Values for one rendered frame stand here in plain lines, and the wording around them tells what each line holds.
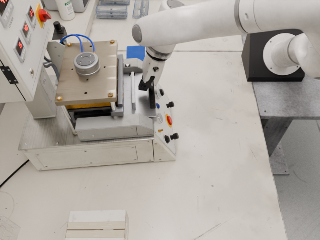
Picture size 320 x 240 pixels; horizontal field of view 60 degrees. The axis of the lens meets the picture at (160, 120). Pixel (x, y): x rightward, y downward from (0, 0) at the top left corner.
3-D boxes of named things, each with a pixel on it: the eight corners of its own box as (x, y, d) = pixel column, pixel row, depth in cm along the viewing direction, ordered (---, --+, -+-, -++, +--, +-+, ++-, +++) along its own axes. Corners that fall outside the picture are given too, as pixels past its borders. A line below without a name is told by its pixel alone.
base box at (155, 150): (38, 172, 108) (20, 149, 94) (53, 98, 130) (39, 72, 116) (175, 161, 109) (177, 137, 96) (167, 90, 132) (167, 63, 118)
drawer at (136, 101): (73, 129, 97) (66, 115, 91) (78, 84, 110) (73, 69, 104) (156, 123, 98) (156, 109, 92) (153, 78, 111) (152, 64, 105)
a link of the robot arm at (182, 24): (219, 42, 55) (131, 52, 77) (262, 30, 64) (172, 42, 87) (214, -7, 52) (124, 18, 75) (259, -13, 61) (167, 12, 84)
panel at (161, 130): (175, 155, 110) (154, 134, 96) (168, 98, 128) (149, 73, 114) (180, 154, 110) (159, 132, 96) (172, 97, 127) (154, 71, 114)
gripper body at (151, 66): (171, 63, 84) (159, 87, 92) (168, 41, 90) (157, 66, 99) (147, 58, 82) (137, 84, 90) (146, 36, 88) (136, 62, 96)
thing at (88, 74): (43, 121, 89) (26, 94, 78) (57, 56, 107) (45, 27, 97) (119, 115, 89) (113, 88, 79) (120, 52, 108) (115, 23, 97)
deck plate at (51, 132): (18, 150, 94) (17, 149, 93) (37, 77, 114) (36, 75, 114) (154, 140, 95) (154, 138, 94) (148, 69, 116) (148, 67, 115)
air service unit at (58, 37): (59, 70, 109) (46, 39, 97) (64, 46, 118) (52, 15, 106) (73, 69, 109) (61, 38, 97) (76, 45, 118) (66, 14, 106)
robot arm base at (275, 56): (304, 32, 128) (326, 23, 110) (304, 74, 130) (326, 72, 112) (262, 35, 129) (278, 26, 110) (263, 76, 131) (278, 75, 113)
